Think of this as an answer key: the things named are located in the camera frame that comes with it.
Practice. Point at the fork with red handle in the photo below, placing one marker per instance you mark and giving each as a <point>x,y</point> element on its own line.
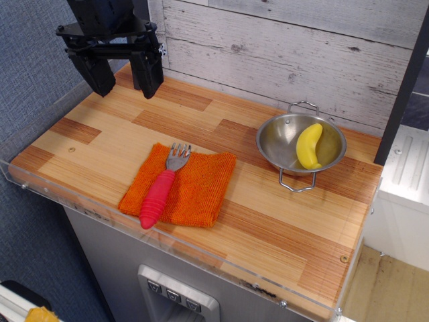
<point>155,201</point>

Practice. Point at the grey toy fridge cabinet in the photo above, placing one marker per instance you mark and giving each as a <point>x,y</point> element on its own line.
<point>115,256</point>

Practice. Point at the dark vertical post right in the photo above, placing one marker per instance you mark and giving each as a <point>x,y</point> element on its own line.
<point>401,102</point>

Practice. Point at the yellow toy banana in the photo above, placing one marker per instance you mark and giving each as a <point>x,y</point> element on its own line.
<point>306,146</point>

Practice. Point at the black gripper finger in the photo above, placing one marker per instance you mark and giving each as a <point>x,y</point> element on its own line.
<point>96,72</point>
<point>147,68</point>

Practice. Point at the clear acrylic table guard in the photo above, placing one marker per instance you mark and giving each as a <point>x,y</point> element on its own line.
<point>293,249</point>

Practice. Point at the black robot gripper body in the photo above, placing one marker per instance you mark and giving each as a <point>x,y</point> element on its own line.
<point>109,28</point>

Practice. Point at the white toy sink unit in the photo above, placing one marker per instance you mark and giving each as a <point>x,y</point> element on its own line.
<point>397,225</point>

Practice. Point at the orange folded towel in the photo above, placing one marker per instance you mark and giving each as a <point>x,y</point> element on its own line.
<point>197,193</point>

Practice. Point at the silver dispenser button panel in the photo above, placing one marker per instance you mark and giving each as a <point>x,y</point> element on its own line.
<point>168,299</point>

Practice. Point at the steel bowl with wire handles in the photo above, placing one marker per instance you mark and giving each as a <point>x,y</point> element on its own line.
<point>276,141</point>

